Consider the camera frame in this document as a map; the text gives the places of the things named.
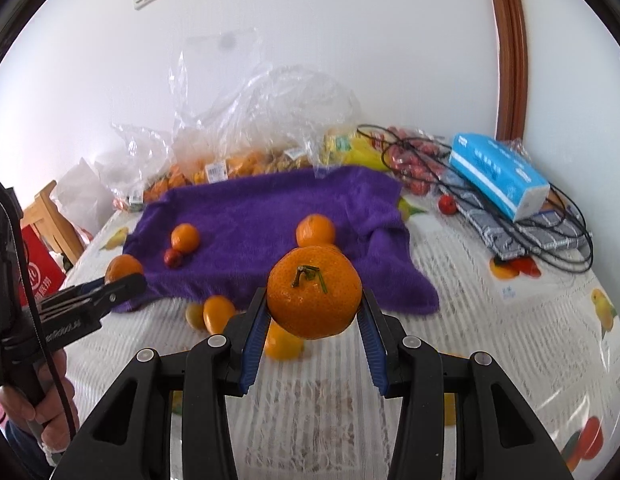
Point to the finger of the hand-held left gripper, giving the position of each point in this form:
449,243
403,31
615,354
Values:
92,287
125,289

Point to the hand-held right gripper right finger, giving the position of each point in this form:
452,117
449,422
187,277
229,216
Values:
372,340

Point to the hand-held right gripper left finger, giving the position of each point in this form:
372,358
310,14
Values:
255,335

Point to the oval orange citrus fruit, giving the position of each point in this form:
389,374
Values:
219,314

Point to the small dark red fruit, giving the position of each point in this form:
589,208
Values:
173,258

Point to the small yellow-green fruit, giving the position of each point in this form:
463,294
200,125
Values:
194,314

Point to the large orange mandarin with stem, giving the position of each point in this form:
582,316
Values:
314,292

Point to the clear bag of yellowish fruits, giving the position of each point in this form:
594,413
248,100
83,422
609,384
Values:
290,162

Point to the clear bag of red fruits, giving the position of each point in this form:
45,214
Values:
414,160

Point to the person's left hand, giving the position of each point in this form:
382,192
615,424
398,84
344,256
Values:
57,410

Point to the red paper bag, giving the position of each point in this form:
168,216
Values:
37,270

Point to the wooden chair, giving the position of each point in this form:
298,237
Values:
50,220

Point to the white plastic bag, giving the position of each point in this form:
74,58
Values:
77,190

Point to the clear bag of mandarins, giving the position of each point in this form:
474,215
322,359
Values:
155,185

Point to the purple towel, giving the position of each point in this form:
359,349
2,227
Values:
270,210

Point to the small bright red fruit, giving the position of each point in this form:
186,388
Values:
446,204

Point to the clear bag of small oranges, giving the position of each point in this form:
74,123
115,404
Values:
250,160

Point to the grey checkered cloth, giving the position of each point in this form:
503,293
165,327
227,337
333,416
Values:
519,240

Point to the yellow plastic package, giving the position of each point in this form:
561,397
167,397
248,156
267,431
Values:
355,152

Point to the blue tissue pack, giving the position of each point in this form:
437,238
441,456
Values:
494,172

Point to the brown wooden door frame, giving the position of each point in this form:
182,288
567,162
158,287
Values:
509,50

